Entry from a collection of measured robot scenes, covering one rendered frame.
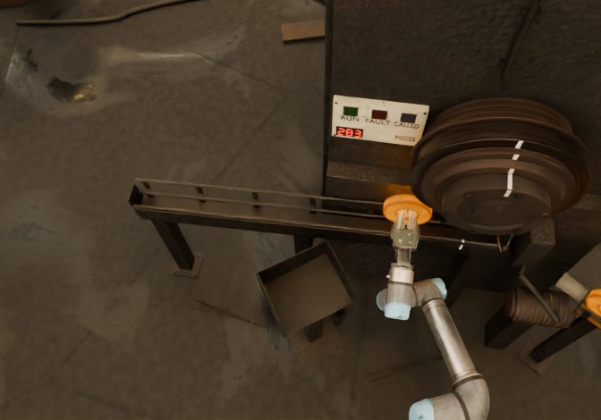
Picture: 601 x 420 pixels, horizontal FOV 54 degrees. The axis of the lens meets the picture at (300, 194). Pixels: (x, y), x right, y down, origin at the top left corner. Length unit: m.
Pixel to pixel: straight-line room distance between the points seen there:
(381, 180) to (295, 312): 0.54
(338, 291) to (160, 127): 1.52
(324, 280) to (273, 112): 1.30
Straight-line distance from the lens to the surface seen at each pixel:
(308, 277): 2.09
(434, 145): 1.60
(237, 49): 3.43
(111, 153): 3.18
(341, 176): 1.94
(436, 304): 1.96
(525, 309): 2.26
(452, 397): 1.83
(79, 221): 3.05
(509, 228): 1.77
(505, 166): 1.56
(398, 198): 1.90
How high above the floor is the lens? 2.57
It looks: 63 degrees down
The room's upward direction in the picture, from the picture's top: 3 degrees counter-clockwise
